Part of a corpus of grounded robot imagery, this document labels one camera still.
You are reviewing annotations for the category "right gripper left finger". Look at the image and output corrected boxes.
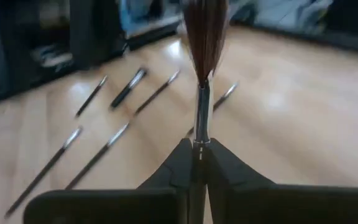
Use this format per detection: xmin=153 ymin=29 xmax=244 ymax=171
xmin=23 ymin=138 xmax=195 ymax=224

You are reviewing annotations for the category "brown bristle makeup brush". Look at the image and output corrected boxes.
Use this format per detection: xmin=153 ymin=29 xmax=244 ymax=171
xmin=181 ymin=0 xmax=229 ymax=224

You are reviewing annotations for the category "angled tip makeup brush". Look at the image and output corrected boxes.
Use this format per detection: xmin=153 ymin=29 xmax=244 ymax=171
xmin=4 ymin=125 xmax=83 ymax=219

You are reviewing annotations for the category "thick black makeup brush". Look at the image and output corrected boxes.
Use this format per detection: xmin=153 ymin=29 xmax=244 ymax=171
xmin=109 ymin=67 xmax=149 ymax=110

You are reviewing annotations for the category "thin black makeup brush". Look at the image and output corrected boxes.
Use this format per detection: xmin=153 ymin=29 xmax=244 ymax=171
xmin=185 ymin=82 xmax=239 ymax=138
xmin=64 ymin=122 xmax=131 ymax=191
xmin=74 ymin=75 xmax=109 ymax=119
xmin=133 ymin=69 xmax=181 ymax=116

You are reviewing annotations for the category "black aluminium table frame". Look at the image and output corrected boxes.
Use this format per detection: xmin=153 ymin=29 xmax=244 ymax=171
xmin=0 ymin=18 xmax=358 ymax=108

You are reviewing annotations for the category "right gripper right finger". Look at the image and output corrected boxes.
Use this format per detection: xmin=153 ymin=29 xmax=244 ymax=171
xmin=206 ymin=138 xmax=358 ymax=224

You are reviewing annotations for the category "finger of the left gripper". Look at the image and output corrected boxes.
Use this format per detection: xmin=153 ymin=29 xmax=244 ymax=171
xmin=103 ymin=0 xmax=129 ymax=60
xmin=70 ymin=0 xmax=105 ymax=68

